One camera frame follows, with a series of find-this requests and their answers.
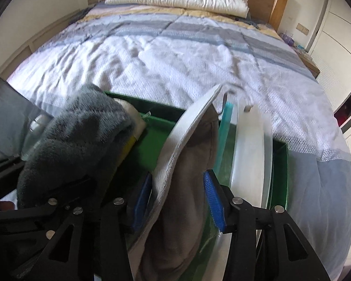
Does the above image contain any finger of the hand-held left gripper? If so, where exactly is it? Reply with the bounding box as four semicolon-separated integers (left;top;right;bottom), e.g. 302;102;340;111
0;177;94;240
0;156;25;194

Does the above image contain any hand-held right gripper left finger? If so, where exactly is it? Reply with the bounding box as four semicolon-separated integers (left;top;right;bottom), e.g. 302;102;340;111
39;172;152;281

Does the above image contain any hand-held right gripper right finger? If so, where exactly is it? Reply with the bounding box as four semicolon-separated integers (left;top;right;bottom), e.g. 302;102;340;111
203;169;332;281

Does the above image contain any grey mitt with white trim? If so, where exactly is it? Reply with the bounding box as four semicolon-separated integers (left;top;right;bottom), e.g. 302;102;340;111
128;83;223;281

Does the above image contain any clear zip plastic bag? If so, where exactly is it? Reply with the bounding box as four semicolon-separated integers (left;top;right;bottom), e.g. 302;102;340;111
213;92;274;281

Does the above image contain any grey towel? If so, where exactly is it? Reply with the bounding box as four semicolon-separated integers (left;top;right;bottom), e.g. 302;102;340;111
16;82;138;208

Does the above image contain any green tray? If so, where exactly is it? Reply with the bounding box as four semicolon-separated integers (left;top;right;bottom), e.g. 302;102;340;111
93;90;290;281

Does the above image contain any tissue pack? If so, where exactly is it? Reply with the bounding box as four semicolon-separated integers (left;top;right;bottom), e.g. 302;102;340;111
117;99;148;139

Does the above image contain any dark glass pitcher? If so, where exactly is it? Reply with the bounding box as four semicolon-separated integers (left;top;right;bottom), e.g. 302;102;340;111
0;63;54;164

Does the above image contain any wooden nightstand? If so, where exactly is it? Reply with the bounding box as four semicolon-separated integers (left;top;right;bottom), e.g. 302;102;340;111
293;47;321;78

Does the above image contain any purple container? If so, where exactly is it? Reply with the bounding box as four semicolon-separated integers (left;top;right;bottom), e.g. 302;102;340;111
282;31;296;46

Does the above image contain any dark cloth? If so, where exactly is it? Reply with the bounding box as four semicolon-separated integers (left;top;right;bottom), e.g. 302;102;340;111
73;7;92;18

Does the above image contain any white wardrobe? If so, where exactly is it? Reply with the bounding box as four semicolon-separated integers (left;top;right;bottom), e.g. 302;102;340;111
306;0;351;182

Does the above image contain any wooden headboard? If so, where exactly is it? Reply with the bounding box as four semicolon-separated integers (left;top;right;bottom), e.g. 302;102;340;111
99;0;290;33

